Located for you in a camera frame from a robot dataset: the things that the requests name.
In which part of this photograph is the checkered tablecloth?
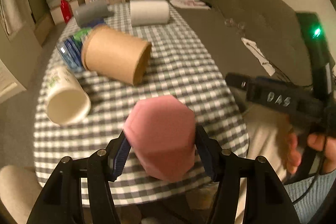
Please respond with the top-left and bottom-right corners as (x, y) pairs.
(34, 4), (249, 185)

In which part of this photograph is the blue plastic water bottle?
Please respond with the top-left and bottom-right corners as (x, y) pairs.
(56, 19), (105, 73)

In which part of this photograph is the brown kraft paper cup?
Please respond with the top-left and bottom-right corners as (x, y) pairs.
(81, 24), (152, 86)

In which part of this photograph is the person's hand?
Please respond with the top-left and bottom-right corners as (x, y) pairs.
(286, 132), (336, 175)

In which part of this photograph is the red bottle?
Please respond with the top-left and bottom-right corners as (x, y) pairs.
(60, 0), (73, 23)

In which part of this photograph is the white paper with drawing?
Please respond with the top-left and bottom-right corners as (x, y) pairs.
(169, 0), (211, 10)

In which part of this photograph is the black cable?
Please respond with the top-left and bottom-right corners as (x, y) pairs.
(262, 56), (316, 88)

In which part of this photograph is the pink hexagonal cup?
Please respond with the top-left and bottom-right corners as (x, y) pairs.
(123, 95), (196, 182)

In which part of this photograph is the grey sofa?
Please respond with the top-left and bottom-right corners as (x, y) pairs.
(167, 0), (312, 86)

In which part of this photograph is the grey cup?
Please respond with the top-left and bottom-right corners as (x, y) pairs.
(73, 0), (113, 28)

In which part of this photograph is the white leaf-print paper cup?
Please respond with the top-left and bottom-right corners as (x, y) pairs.
(46, 65), (91, 126)

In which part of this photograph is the white paper strip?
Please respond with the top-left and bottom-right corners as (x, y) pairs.
(241, 38), (276, 76)

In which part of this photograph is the beige chair seat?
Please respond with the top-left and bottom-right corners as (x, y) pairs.
(1, 165), (42, 223)

